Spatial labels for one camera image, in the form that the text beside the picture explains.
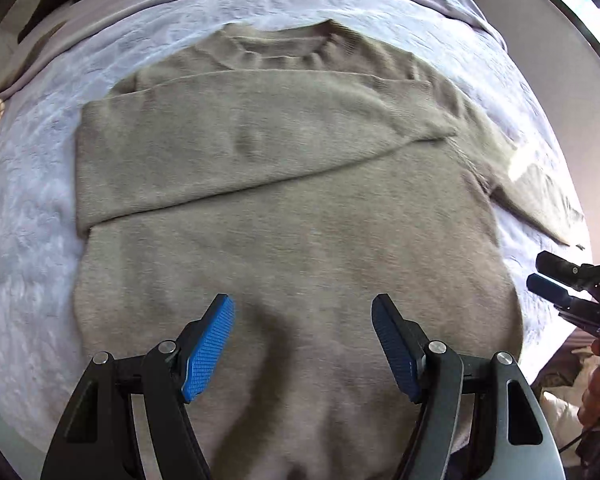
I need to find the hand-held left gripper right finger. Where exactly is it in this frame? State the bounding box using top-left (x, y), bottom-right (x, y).
top-left (371, 293), bottom-right (566, 480)

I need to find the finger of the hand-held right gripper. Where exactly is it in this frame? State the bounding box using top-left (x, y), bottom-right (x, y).
top-left (536, 251), bottom-right (588, 283)
top-left (526, 273), bottom-right (576, 311)

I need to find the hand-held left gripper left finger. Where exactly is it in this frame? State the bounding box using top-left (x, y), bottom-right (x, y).
top-left (40, 294), bottom-right (236, 480)

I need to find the taupe knit sweater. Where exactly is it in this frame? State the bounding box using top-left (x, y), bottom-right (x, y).
top-left (74, 19), bottom-right (586, 480)

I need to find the person's right hand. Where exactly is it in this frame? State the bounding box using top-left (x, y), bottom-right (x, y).
top-left (577, 340), bottom-right (600, 428)

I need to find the pale embossed plush blanket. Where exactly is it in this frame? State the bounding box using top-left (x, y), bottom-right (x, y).
top-left (0, 0), bottom-right (593, 451)

